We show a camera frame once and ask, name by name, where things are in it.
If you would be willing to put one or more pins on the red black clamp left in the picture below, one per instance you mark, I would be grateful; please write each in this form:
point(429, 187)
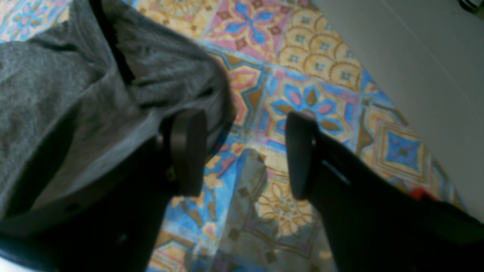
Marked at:
point(421, 194)

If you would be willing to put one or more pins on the patterned tablecloth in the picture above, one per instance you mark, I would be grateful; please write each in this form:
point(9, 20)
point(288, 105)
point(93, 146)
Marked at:
point(281, 57)

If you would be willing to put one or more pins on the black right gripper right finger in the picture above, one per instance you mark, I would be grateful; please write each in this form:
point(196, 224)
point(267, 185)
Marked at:
point(371, 225)

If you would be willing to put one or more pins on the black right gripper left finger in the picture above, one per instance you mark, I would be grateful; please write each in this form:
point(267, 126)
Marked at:
point(113, 223)

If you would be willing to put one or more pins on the grey t-shirt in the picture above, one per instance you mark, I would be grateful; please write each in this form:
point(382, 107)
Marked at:
point(81, 96)

